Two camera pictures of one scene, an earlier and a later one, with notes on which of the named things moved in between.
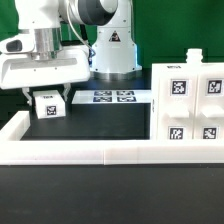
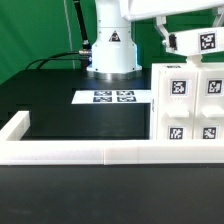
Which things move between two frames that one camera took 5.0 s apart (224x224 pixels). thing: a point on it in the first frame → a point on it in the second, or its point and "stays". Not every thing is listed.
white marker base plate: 112,97 stays
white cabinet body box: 187,100 stays
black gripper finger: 65,90 → 220,11
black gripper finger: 26,91 → 161,29
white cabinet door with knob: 208,113 stays
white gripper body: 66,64 → 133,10
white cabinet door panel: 177,106 stays
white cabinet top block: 49,104 → 195,42
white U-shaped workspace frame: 14,151 stays
